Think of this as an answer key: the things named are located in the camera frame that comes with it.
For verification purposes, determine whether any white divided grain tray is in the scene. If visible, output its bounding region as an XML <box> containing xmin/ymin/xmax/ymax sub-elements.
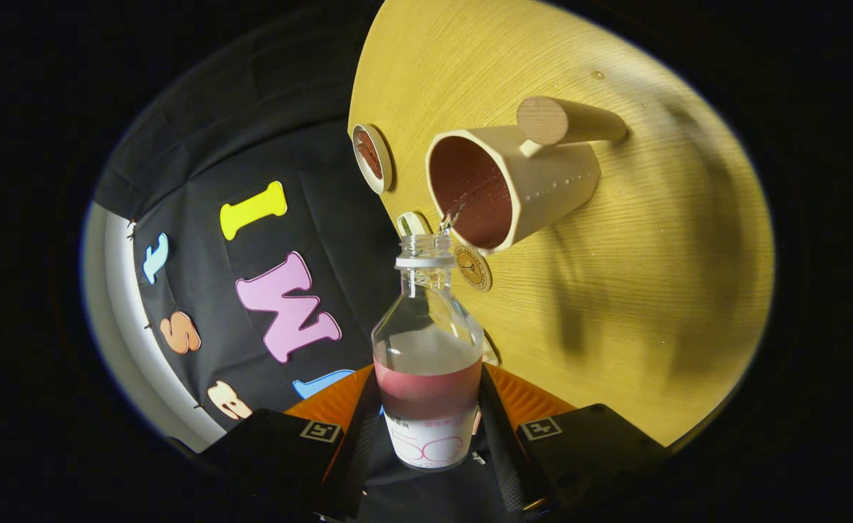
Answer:
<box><xmin>396</xmin><ymin>211</ymin><xmax>434</xmax><ymax>237</ymax></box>

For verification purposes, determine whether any black backdrop cloth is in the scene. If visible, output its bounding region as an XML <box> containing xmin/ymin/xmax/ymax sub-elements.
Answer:
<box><xmin>92</xmin><ymin>0</ymin><xmax>522</xmax><ymax>520</ymax></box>

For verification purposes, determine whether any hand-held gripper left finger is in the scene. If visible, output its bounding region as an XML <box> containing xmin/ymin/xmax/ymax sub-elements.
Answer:
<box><xmin>198</xmin><ymin>363</ymin><xmax>382</xmax><ymax>520</ymax></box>

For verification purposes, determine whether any white round plate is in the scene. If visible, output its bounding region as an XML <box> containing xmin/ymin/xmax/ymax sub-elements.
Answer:
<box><xmin>352</xmin><ymin>123</ymin><xmax>394</xmax><ymax>195</ymax></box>

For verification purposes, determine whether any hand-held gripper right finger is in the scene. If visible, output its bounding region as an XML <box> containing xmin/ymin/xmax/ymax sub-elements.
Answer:
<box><xmin>476</xmin><ymin>363</ymin><xmax>671</xmax><ymax>520</ymax></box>

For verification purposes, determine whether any clear juice bottle pink label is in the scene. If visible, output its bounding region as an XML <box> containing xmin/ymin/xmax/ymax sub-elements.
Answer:
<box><xmin>371</xmin><ymin>233</ymin><xmax>485</xmax><ymax>471</ymax></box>

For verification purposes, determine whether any round cork coaster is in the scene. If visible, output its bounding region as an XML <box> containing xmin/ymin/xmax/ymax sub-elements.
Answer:
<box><xmin>454</xmin><ymin>245</ymin><xmax>493</xmax><ymax>292</ymax></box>

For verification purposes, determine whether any wooden table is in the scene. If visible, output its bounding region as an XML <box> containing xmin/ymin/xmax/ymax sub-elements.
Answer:
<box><xmin>348</xmin><ymin>0</ymin><xmax>775</xmax><ymax>447</ymax></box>

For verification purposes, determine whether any red sausage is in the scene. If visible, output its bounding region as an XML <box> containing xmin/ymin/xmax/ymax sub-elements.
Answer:
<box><xmin>356</xmin><ymin>131</ymin><xmax>384</xmax><ymax>180</ymax></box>

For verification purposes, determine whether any beige cup wooden handle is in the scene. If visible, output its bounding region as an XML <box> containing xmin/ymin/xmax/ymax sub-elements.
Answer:
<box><xmin>426</xmin><ymin>96</ymin><xmax>628</xmax><ymax>255</ymax></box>

